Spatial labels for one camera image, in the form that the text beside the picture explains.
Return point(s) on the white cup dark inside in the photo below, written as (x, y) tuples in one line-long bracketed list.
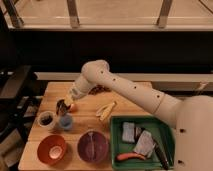
[(47, 120)]

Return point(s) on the red carrot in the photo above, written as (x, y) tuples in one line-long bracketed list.
[(126, 156)]

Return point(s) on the blue cup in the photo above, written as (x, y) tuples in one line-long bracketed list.
[(65, 122)]

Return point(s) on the dark side chair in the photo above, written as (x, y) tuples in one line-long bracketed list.
[(16, 93)]

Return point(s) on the orange fruit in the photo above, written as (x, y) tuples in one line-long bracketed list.
[(73, 108)]

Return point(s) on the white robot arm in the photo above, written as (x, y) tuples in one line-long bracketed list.
[(192, 118)]

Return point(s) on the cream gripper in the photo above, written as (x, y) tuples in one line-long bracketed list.
[(75, 94)]

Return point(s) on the yellow banana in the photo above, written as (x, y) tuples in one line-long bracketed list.
[(103, 112)]

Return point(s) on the dark metal cup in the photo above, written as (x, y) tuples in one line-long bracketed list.
[(61, 108)]

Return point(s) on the grey cloth right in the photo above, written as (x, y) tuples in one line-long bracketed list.
[(145, 144)]

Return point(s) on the orange bowl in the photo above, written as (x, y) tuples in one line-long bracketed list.
[(51, 149)]

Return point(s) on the bunch of dark grapes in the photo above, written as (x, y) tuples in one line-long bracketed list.
[(99, 89)]

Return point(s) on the green plastic tray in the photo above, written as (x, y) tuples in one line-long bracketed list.
[(159, 130)]

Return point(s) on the black knife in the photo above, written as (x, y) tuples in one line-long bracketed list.
[(161, 156)]

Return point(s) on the wooden table board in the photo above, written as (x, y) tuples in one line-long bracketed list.
[(84, 120)]

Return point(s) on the grey sponge left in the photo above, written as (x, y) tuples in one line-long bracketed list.
[(128, 132)]

